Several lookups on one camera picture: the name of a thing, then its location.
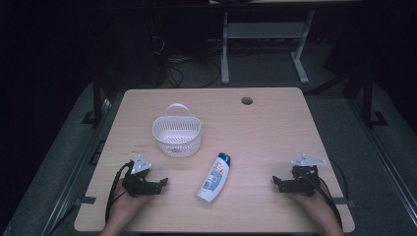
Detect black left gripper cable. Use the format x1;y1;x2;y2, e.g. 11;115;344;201
104;159;136;224

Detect thin black cable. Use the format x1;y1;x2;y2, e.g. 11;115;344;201
328;157;350;202

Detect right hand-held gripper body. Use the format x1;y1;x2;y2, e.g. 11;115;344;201
280;153;328;198

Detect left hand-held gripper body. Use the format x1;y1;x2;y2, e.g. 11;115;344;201
122;154;160;199

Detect black cables on floor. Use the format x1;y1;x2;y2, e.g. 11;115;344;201
149;19;222;89

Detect white and blue shampoo bottle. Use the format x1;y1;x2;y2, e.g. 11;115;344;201
196;151;232;205

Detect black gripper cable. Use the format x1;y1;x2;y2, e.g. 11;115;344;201
104;159;136;224
303;173;344;229

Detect aluminium frame rail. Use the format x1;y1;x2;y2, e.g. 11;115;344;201
348;97;417;219
40;97;114;236

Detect grey tape strip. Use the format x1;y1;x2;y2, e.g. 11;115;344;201
74;196;97;207
333;197;356;208

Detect grey metal desk frame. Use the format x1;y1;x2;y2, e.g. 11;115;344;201
220;9;317;86

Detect black metal post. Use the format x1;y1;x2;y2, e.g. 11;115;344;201
361;70;389;130
82;73;104;128

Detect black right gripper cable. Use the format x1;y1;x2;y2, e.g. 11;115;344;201
303;173;344;229

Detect person's left hand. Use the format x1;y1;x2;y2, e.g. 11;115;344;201
109;178;149;226

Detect white plastic basket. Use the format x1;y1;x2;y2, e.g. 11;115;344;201
151;102;203;158

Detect person's right hand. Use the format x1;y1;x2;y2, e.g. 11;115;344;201
288;179;332;224

